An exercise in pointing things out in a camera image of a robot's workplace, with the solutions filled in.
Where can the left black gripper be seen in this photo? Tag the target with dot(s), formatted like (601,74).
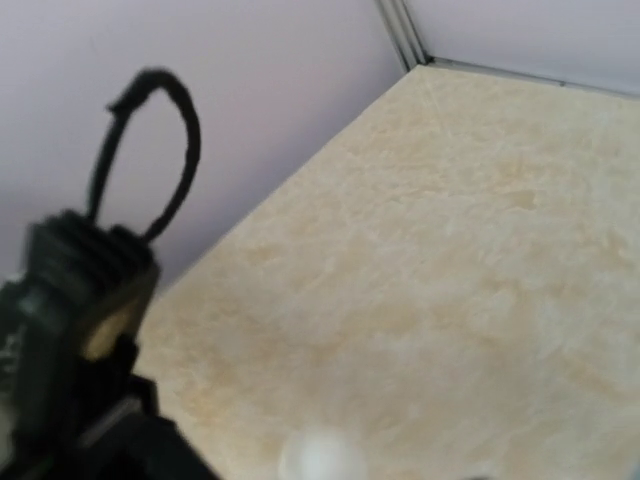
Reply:
(107,424)

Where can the left aluminium frame post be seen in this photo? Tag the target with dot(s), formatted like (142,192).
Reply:
(403,33)

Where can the small white glue cap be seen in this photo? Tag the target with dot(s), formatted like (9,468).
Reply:
(321,455)

